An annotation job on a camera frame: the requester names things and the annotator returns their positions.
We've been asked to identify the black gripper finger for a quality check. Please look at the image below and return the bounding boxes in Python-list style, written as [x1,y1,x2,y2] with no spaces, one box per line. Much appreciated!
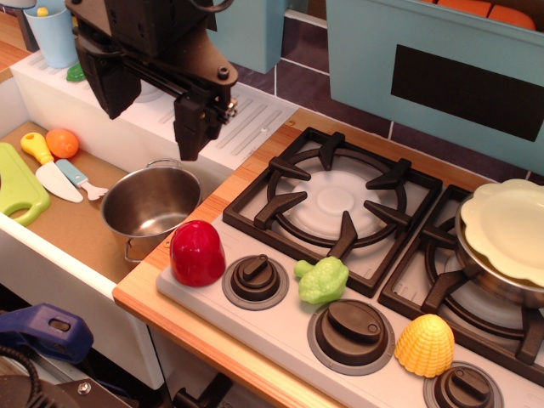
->
[173,90,237,162]
[76,34,141,119]

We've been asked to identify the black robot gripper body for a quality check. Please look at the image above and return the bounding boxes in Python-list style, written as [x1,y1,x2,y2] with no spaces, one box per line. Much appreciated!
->
[65,0,240,99]

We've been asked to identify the red toy sweet potato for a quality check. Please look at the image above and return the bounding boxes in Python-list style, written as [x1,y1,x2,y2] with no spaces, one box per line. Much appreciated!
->
[169,220,226,287]

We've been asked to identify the small steel pot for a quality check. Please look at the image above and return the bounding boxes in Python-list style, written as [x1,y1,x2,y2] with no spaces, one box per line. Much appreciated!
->
[101,159,202,264]

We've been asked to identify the large steel pot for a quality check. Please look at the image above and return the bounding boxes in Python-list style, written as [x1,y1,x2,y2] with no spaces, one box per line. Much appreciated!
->
[455,193,543,309]

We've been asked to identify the purple toy eggplant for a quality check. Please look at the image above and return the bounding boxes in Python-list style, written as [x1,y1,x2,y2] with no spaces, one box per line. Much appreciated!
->
[65,63,86,83]

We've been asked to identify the light blue plastic cup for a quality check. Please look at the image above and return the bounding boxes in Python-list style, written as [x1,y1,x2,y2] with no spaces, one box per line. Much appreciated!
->
[24,1,78,68]

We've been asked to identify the orange toy fruit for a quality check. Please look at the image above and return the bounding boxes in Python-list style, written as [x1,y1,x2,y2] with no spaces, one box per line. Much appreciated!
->
[45,129,80,159]

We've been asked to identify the teal left cabinet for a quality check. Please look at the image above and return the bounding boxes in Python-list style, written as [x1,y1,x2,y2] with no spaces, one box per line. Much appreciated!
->
[208,0,288,74]

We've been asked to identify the green toy cutting board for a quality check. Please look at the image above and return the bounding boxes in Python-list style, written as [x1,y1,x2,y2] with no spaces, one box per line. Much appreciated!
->
[1,142,51,226]

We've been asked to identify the left black burner grate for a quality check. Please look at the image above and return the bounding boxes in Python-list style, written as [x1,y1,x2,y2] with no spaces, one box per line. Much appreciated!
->
[223,127,443,298]

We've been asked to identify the black burner grate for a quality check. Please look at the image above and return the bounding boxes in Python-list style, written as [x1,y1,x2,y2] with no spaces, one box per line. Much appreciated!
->
[378,185,543,385]
[223,127,443,298]

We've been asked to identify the left black stove knob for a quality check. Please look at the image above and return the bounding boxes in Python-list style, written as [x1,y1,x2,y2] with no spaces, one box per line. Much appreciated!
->
[222,254,289,311]

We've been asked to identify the black stove knob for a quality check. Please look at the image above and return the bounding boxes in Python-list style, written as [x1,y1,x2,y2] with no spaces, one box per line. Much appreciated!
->
[423,361,505,408]
[222,254,289,311]
[307,299,395,377]

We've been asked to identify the green toy broccoli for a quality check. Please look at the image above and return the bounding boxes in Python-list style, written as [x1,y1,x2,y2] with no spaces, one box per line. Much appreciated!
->
[294,256,349,304]

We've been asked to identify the grey toy stove top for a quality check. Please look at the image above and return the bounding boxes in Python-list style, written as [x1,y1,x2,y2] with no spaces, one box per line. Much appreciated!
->
[155,127,544,408]

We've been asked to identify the blue clamp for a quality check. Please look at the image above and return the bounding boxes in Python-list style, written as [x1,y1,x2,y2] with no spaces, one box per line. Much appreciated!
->
[1,303,94,364]

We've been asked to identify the middle black stove knob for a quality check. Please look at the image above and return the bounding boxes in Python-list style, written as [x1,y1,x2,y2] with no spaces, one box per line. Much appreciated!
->
[307,299,395,377]

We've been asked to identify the teal cabinet with black window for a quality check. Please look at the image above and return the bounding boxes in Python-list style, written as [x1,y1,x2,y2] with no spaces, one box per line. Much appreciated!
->
[326,1,543,151]

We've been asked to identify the right black burner grate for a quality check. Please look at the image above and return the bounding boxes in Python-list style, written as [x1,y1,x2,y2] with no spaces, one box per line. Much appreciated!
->
[378,185,543,385]

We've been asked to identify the yellow toy corn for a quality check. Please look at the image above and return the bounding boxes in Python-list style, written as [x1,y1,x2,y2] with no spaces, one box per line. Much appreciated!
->
[394,314,455,378]

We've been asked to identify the pale yellow plastic plate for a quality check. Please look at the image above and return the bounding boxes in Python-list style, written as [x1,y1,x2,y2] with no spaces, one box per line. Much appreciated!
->
[460,179,543,286]

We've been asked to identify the right black stove knob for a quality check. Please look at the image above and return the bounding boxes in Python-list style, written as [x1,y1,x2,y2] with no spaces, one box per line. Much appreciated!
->
[423,361,505,408]

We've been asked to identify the blue handled toy fork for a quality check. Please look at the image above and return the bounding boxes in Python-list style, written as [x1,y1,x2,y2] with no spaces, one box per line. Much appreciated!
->
[56,159,108,201]

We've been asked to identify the yellow handled toy knife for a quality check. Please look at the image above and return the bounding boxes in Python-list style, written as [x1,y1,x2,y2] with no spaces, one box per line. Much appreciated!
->
[20,132,83,203]

